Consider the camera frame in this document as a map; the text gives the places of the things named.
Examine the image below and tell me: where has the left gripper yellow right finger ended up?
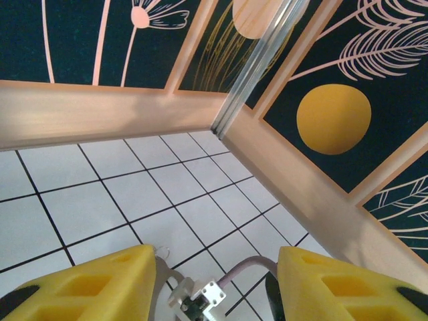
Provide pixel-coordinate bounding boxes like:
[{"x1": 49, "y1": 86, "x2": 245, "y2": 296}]
[{"x1": 277, "y1": 245, "x2": 428, "y2": 321}]

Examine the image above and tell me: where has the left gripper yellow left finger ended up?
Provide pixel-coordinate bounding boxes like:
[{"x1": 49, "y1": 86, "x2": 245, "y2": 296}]
[{"x1": 0, "y1": 243, "x2": 158, "y2": 321}]

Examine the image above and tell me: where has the perforated silver metal plate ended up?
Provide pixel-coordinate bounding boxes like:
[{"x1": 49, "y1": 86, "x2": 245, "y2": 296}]
[{"x1": 152, "y1": 256, "x2": 185, "y2": 321}]

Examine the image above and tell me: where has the dark poster with large leaves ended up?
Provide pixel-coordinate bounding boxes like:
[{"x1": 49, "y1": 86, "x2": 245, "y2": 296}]
[{"x1": 357, "y1": 167, "x2": 428, "y2": 259}]

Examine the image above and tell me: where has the dark poster with feather leaves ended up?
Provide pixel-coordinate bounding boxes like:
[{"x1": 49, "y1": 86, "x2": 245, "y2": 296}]
[{"x1": 255, "y1": 0, "x2": 428, "y2": 195}]

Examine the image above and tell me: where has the dark poster with gold grass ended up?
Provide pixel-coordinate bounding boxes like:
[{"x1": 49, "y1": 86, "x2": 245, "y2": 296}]
[{"x1": 174, "y1": 0, "x2": 300, "y2": 95}]

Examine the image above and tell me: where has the dark poster with pink flower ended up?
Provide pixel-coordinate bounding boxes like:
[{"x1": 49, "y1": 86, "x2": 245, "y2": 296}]
[{"x1": 0, "y1": 0, "x2": 205, "y2": 90}]

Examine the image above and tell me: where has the aluminium frame post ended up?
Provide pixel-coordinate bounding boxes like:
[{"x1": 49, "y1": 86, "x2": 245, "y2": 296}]
[{"x1": 210, "y1": 0, "x2": 310, "y2": 141}]

